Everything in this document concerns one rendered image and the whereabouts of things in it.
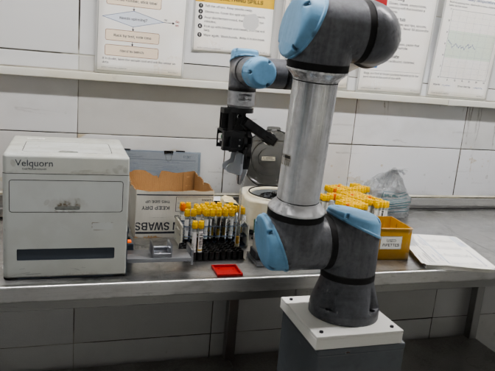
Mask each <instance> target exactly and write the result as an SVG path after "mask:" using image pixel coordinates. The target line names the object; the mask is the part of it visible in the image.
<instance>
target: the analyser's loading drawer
mask: <svg viewBox="0 0 495 371"><path fill-rule="evenodd" d="M172 247H173V246H172V243H171V241H170V240H169V239H167V246H154V245H153V243H152V240H151V239H150V249H149V250H128V251H127V264H129V263H155V262H180V261H189V263H190V264H191V265H193V260H194V249H193V248H192V246H191V245H190V243H189V242H186V249H176V250H173V249H172ZM160 252H161V253H160Z"/></svg>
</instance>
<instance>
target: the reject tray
mask: <svg viewBox="0 0 495 371"><path fill-rule="evenodd" d="M211 268H212V269H213V271H214V273H215V274H216V276H217V277H218V278H221V277H239V276H243V273H242V271H241V270H240V269H239V267H238V266H237V265H236V264H217V265H211Z"/></svg>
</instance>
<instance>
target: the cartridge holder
mask: <svg viewBox="0 0 495 371"><path fill-rule="evenodd" d="M247 256H248V257H249V259H250V260H251V261H252V262H253V263H254V264H255V265H256V266H257V267H261V266H264V265H263V264H262V262H261V260H260V258H259V255H258V252H257V251H256V250H255V249H254V248H253V246H250V251H247Z"/></svg>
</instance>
